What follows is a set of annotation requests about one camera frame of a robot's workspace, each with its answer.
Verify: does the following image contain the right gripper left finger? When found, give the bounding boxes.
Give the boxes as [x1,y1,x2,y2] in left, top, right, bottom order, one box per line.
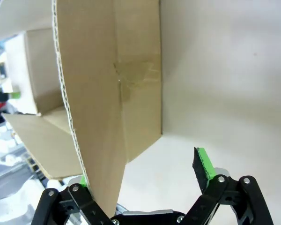
[36,175,113,225]

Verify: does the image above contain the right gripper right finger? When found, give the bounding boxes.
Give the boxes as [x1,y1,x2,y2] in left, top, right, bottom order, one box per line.
[186,146,272,225]

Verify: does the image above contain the brown cardboard shipping box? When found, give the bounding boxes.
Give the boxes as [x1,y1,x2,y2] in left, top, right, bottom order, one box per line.
[0,0,164,218]

